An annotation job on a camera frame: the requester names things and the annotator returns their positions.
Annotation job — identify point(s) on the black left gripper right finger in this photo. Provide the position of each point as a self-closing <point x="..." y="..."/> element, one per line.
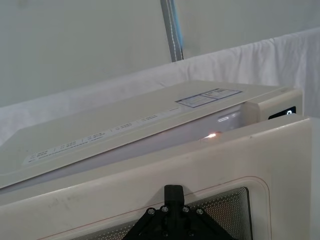
<point x="179" y="196"/>

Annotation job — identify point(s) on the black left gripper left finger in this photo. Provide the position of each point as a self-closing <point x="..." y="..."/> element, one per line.
<point x="169" y="196"/>

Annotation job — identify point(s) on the cream microwave oven door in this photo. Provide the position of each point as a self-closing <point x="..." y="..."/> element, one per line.
<point x="225" y="155"/>

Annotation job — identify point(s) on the cream microwave oven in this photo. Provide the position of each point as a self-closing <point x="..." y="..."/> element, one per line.
<point x="125" y="112"/>

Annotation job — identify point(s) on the microwave control panel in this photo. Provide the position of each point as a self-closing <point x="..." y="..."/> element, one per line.
<point x="280" y="102"/>

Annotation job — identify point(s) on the grey striped post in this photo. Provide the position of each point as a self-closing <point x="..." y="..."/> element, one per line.
<point x="172" y="30"/>

